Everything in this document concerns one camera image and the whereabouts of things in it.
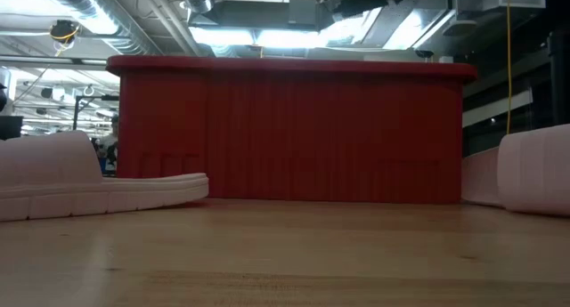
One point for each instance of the pink slide sandal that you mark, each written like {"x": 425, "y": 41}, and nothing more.
{"x": 53, "y": 182}
{"x": 534, "y": 173}

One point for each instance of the red plastic bin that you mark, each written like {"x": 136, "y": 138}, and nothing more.
{"x": 289, "y": 133}

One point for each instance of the blue storage bin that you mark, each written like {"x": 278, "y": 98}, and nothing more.
{"x": 103, "y": 165}

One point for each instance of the person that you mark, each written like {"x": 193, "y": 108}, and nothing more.
{"x": 109, "y": 144}

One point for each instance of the black metal stand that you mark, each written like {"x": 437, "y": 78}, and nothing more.
{"x": 76, "y": 113}

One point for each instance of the black background monitor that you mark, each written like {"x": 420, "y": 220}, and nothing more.
{"x": 10, "y": 128}

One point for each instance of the grey rectangular ventilation duct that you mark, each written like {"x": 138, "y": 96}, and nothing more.
{"x": 258, "y": 14}

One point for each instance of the black dome camera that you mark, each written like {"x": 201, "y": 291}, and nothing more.
{"x": 424, "y": 54}

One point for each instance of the silver spiral ventilation duct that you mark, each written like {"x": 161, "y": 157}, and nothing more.
{"x": 111, "y": 18}

